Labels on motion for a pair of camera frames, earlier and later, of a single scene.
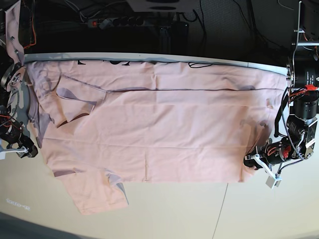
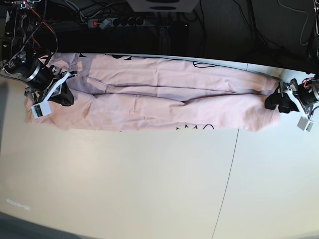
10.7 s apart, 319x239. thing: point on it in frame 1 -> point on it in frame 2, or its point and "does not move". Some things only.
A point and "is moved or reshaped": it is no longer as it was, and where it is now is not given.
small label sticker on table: (17, 204) does not move
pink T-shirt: (102, 123) is moved or reshaped
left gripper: (23, 147) -> (45, 80)
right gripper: (272, 154) -> (307, 91)
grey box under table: (164, 6) does not move
